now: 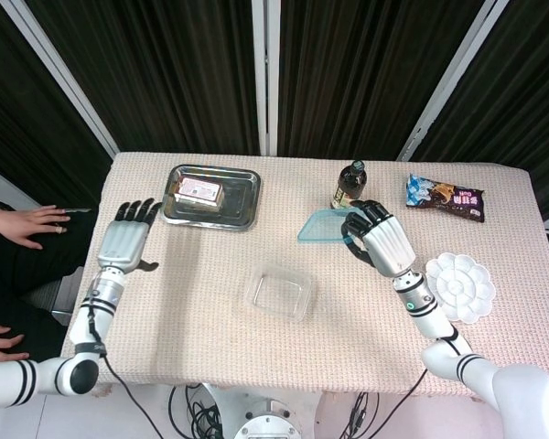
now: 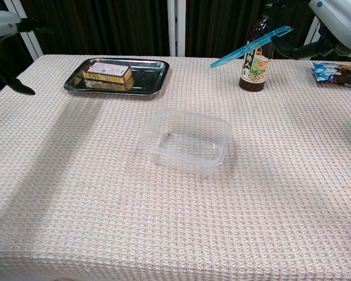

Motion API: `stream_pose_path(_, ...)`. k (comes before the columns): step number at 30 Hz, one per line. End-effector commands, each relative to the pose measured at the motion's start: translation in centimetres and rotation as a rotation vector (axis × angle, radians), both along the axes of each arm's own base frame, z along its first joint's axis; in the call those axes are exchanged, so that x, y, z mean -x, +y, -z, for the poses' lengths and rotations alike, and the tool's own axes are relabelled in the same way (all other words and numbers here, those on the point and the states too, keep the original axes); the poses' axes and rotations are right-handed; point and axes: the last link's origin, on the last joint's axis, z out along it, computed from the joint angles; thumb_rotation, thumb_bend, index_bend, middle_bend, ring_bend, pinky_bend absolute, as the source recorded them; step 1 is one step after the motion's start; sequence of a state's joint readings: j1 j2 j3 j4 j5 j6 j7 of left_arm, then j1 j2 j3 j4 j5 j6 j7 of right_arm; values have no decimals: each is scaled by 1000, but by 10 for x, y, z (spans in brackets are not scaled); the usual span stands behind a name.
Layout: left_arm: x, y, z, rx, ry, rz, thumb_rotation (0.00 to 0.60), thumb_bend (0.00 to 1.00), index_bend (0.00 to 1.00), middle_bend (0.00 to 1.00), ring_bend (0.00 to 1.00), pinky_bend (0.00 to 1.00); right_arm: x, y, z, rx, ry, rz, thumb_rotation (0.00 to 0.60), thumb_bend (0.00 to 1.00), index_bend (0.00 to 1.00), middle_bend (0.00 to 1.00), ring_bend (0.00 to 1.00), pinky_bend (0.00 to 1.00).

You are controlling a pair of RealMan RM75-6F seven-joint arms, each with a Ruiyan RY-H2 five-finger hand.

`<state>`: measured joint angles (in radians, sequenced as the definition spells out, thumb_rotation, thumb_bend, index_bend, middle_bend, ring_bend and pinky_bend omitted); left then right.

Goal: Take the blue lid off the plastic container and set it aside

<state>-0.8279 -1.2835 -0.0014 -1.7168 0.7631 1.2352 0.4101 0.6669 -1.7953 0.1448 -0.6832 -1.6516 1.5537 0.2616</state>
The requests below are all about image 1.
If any person's left hand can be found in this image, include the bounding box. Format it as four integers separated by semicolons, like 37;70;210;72
0;204;72;251

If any black floor cable bundle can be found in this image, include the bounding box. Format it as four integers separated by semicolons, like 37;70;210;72
345;391;381;439
167;383;226;439

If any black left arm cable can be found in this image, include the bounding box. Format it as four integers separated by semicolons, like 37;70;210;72
86;304;167;439

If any blue rimmed clear lid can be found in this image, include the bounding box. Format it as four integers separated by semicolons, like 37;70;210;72
296;206;370;248

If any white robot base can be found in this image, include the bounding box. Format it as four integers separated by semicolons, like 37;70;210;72
200;381;324;439

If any grey chair part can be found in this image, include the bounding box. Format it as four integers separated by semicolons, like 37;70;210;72
22;267;86;327

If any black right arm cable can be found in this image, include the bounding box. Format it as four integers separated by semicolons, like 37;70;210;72
370;365;429;439

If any clear plastic container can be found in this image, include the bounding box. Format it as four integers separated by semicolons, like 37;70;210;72
244;262;315;321

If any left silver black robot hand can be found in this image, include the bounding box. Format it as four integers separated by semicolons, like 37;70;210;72
95;198;164;274

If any beige waffle tablecloth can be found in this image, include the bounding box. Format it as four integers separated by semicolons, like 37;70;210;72
58;151;549;404

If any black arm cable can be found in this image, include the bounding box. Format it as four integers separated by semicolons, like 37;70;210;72
370;365;429;439
86;304;167;439

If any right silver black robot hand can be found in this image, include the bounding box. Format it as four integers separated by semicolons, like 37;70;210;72
340;199;417;278

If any person's hand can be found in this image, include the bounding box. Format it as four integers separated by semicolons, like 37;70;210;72
0;204;72;251
0;325;31;364

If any person's right hand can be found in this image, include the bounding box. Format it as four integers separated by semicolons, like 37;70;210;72
0;325;31;364

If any blue brown snack bag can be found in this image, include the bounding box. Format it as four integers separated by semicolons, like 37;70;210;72
404;173;486;224

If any white flower paint palette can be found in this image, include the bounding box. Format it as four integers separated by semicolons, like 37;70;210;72
424;252;497;326

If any dark glass sauce bottle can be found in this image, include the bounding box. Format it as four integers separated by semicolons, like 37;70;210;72
329;158;368;211

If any white frame post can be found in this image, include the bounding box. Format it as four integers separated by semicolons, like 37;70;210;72
0;0;120;159
251;0;282;156
395;0;500;162

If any black curtain panel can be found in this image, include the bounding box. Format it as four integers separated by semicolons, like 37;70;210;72
0;0;113;211
277;0;479;161
25;0;262;155
409;0;549;220

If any person's black clothing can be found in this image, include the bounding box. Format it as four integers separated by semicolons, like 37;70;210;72
0;209;97;363

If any stainless steel tray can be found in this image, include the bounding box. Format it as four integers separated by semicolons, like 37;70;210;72
158;164;263;232

